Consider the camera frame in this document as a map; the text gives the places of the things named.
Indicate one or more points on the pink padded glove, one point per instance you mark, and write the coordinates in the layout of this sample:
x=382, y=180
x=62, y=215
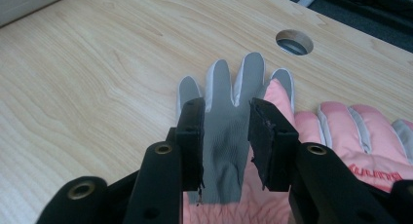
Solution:
x=341, y=133

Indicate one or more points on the pink glove with grey palm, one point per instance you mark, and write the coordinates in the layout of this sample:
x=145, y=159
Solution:
x=225, y=130

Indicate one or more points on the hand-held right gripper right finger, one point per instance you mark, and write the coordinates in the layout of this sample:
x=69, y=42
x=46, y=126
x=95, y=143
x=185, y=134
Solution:
x=311, y=185

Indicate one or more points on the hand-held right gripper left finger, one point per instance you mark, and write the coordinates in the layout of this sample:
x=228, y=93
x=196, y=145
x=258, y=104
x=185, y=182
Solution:
x=162, y=185

